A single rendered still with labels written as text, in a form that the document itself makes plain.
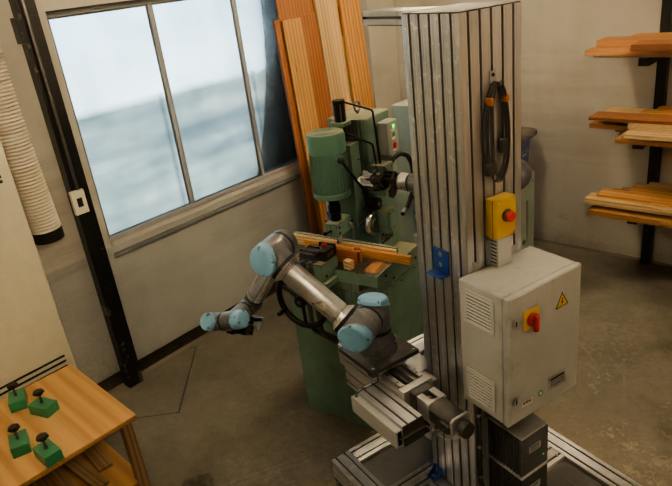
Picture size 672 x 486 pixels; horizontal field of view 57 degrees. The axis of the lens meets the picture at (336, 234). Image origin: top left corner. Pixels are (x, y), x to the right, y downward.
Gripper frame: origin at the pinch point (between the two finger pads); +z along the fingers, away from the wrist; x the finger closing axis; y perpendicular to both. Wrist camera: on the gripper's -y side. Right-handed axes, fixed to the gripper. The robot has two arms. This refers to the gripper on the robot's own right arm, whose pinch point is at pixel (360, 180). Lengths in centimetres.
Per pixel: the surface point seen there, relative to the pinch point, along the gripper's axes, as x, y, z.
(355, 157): -17.9, -11.0, 15.3
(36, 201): 50, 40, 147
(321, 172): -1.5, 1.2, 21.0
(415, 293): 18, -87, 0
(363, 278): 34.4, -28.9, -0.9
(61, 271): 72, -2, 164
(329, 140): -12.4, 11.0, 15.9
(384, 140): -32.1, -17.1, 7.5
